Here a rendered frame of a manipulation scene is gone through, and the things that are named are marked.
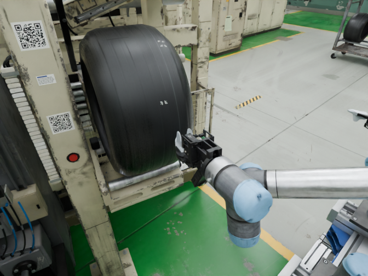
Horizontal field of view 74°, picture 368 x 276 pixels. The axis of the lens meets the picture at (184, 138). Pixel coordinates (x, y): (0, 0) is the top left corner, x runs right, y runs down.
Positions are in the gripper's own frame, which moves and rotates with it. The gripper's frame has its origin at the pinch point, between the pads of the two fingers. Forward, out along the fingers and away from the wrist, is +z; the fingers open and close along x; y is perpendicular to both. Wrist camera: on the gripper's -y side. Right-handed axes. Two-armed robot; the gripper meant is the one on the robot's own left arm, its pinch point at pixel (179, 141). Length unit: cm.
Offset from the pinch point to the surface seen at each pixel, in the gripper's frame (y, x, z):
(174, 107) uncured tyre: 7.6, -3.2, 9.1
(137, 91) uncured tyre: 14.5, 8.0, 11.6
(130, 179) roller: -28.4, 12.2, 26.1
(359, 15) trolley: 3, -514, 250
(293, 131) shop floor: -105, -208, 115
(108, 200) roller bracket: -31.9, 23.1, 22.3
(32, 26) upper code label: 34, 31, 26
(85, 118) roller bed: -14, 21, 72
